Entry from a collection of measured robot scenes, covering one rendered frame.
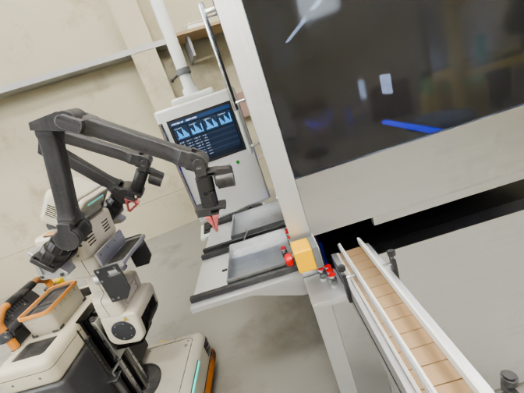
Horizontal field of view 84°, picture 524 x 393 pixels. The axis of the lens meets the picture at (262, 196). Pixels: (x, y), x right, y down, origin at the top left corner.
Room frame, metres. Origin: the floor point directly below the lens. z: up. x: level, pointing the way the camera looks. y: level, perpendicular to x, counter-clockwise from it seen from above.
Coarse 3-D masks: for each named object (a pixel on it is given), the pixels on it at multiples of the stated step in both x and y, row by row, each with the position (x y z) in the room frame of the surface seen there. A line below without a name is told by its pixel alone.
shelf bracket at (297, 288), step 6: (294, 282) 0.91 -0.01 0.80; (300, 282) 0.91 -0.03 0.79; (276, 288) 0.91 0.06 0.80; (282, 288) 0.91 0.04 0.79; (288, 288) 0.91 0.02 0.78; (294, 288) 0.91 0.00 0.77; (300, 288) 0.91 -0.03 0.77; (258, 294) 0.92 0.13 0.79; (264, 294) 0.92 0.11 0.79; (270, 294) 0.91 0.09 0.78; (276, 294) 0.91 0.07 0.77; (282, 294) 0.91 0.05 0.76; (288, 294) 0.91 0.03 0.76; (294, 294) 0.91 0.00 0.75; (300, 294) 0.91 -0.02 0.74
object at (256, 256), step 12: (252, 240) 1.14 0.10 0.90; (264, 240) 1.13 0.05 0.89; (276, 240) 1.11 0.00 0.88; (240, 252) 1.11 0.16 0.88; (252, 252) 1.08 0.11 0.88; (264, 252) 1.04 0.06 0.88; (276, 252) 1.01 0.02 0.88; (288, 252) 0.99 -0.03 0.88; (228, 264) 0.99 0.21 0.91; (240, 264) 1.01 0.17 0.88; (252, 264) 0.98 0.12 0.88; (264, 264) 0.96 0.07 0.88; (276, 264) 0.88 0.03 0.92; (228, 276) 0.93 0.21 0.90; (240, 276) 0.88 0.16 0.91; (252, 276) 0.88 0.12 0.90
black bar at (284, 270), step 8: (296, 264) 0.86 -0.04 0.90; (272, 272) 0.86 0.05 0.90; (280, 272) 0.86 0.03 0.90; (288, 272) 0.85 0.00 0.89; (248, 280) 0.87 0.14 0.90; (256, 280) 0.86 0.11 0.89; (264, 280) 0.86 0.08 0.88; (224, 288) 0.87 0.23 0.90; (232, 288) 0.86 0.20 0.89; (240, 288) 0.86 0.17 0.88; (192, 296) 0.88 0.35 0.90; (200, 296) 0.87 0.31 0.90; (208, 296) 0.87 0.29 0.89
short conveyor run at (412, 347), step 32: (352, 256) 0.76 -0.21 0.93; (352, 288) 0.62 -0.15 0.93; (384, 288) 0.59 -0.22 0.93; (384, 320) 0.46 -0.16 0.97; (416, 320) 0.47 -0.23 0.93; (384, 352) 0.43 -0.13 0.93; (416, 352) 0.40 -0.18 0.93; (448, 352) 0.36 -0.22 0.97; (416, 384) 0.35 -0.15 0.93; (448, 384) 0.33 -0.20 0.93; (480, 384) 0.32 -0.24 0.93; (512, 384) 0.27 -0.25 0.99
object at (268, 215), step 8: (256, 208) 1.47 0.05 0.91; (264, 208) 1.47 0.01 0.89; (272, 208) 1.47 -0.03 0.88; (280, 208) 1.43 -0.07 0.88; (232, 216) 1.46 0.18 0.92; (240, 216) 1.48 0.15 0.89; (248, 216) 1.47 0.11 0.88; (256, 216) 1.44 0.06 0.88; (264, 216) 1.40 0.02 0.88; (272, 216) 1.36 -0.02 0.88; (280, 216) 1.33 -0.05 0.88; (232, 224) 1.37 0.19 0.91; (240, 224) 1.40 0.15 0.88; (248, 224) 1.37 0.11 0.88; (256, 224) 1.34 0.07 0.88; (264, 224) 1.31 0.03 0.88; (272, 224) 1.22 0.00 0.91; (232, 232) 1.29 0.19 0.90; (240, 232) 1.30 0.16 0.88; (248, 232) 1.22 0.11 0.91
